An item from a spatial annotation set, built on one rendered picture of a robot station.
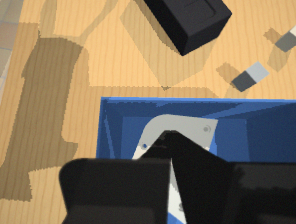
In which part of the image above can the black rectangular block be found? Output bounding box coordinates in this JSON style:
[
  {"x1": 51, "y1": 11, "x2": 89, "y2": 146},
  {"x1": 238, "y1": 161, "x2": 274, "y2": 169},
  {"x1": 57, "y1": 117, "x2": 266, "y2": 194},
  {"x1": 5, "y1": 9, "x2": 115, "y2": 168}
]
[{"x1": 144, "y1": 0, "x2": 232, "y2": 56}]

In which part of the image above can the small white cube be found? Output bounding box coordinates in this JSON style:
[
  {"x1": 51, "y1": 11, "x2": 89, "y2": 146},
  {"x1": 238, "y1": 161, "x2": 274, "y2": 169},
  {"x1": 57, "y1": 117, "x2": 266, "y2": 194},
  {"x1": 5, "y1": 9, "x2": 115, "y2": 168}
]
[{"x1": 275, "y1": 25, "x2": 296, "y2": 52}]

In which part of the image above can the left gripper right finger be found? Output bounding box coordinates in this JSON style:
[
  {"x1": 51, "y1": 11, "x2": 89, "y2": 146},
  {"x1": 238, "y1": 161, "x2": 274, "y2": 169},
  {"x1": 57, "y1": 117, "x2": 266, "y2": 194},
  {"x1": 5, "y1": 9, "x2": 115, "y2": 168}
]
[{"x1": 170, "y1": 130, "x2": 296, "y2": 224}]

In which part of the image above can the blue open tray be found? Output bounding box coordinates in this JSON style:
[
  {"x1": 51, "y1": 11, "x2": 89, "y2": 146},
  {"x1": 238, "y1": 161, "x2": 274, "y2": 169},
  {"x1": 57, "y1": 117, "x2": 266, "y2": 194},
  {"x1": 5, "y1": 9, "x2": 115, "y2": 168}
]
[{"x1": 96, "y1": 97, "x2": 296, "y2": 162}]

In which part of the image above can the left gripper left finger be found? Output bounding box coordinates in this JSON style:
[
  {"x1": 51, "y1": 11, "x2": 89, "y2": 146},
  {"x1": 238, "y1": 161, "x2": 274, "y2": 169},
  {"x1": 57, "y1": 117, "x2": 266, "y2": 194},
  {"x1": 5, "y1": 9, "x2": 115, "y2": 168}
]
[{"x1": 58, "y1": 130, "x2": 172, "y2": 224}]

